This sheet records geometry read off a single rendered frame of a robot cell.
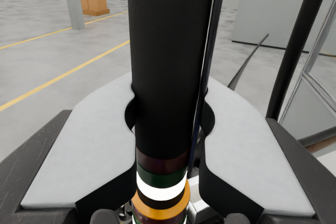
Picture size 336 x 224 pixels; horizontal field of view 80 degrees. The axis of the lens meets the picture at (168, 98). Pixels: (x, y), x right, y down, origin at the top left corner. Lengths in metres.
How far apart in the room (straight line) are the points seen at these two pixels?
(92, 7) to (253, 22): 5.43
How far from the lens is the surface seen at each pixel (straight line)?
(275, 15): 5.56
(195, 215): 0.19
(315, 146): 0.29
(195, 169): 0.40
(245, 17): 5.55
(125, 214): 0.37
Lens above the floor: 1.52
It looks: 32 degrees down
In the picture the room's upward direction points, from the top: 3 degrees clockwise
